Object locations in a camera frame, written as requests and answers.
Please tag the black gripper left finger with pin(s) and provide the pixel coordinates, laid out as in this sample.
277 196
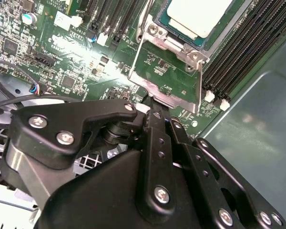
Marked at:
62 114

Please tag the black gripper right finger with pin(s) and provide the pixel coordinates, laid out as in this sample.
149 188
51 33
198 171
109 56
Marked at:
205 171

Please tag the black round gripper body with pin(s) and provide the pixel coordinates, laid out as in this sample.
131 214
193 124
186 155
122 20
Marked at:
97 202

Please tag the metal socket cover frame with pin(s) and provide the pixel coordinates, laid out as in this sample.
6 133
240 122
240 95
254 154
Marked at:
149 87

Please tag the silver square CPU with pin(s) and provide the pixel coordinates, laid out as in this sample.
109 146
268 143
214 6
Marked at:
200 12

